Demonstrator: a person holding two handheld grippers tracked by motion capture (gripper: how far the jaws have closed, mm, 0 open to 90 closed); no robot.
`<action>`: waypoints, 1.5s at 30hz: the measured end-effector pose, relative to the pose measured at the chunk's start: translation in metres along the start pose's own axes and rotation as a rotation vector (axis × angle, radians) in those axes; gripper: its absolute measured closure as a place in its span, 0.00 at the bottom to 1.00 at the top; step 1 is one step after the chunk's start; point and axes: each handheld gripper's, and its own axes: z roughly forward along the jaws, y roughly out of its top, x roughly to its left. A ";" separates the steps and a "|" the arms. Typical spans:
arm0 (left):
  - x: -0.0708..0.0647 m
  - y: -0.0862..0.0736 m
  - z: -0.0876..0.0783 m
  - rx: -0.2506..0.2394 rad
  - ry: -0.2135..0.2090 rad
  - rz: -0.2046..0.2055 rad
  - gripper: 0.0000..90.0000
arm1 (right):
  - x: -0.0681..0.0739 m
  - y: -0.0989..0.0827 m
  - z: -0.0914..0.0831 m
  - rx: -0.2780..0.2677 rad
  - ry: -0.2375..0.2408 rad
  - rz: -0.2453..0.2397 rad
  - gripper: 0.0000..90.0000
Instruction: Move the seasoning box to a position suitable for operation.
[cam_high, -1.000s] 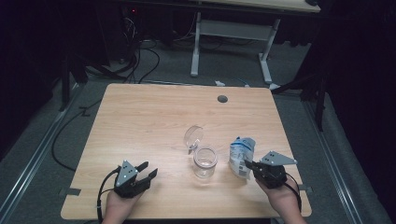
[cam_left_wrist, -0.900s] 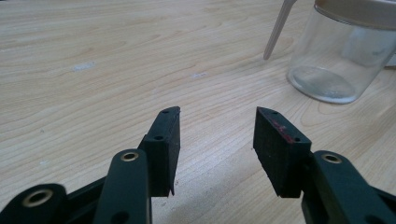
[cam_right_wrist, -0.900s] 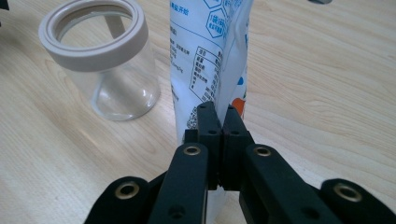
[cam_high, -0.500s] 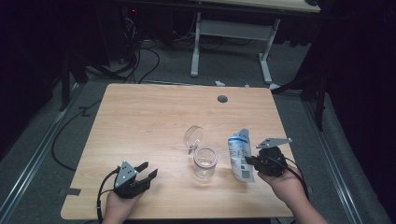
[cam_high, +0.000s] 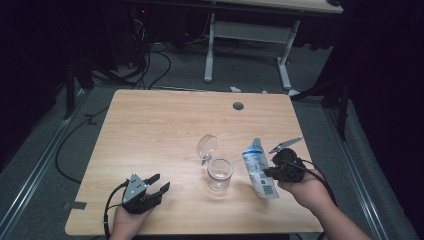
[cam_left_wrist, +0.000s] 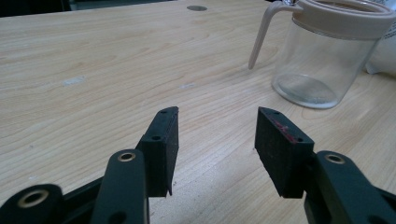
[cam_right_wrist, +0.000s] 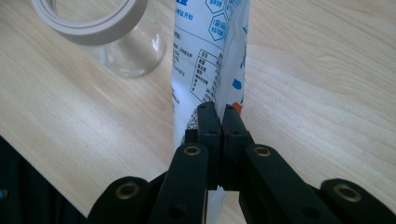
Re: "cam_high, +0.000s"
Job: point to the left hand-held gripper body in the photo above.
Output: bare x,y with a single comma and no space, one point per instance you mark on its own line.
133,191

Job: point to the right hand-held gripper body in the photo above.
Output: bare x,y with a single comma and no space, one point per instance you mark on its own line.
290,168

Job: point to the white and blue pouch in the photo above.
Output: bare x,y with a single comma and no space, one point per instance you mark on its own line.
258,166

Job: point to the clear glass jar with lid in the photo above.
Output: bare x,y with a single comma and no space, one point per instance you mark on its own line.
220,175

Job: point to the person's right hand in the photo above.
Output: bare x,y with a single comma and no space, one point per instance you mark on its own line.
308,191

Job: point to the person's left hand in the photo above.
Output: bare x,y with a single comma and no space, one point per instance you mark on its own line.
128,221

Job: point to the grey tape piece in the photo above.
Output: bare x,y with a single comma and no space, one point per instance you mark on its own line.
77,205

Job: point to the black metal stand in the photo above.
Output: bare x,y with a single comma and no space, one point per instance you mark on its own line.
342,110
69,90

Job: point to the black tape piece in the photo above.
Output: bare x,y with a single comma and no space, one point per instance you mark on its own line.
90,119

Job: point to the metal floor rail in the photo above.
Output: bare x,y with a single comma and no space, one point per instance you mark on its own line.
40,166
353,173

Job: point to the beige desk with white frame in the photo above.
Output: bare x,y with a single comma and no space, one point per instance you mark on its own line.
250,31

